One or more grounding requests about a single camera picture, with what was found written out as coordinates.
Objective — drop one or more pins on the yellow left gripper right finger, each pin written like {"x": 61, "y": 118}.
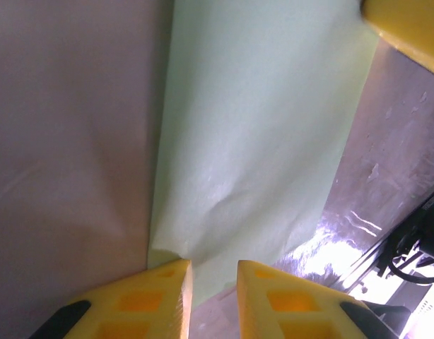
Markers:
{"x": 291, "y": 307}

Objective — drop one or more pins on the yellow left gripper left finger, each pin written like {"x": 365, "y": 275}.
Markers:
{"x": 139, "y": 307}

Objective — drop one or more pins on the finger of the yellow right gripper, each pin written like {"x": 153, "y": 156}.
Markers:
{"x": 411, "y": 24}

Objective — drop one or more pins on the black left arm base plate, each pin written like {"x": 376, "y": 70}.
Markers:
{"x": 408, "y": 240}

